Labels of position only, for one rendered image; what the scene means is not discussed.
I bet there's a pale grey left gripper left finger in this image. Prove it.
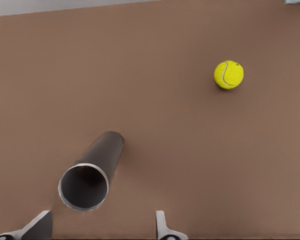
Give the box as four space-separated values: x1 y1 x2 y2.
0 209 53 240

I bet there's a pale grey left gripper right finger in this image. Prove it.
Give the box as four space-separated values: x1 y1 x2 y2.
155 210 189 240

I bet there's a dark grey tennis tube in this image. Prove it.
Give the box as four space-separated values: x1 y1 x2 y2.
58 131 125 212

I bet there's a yellow tennis ball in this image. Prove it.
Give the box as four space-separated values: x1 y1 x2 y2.
213 60 245 90

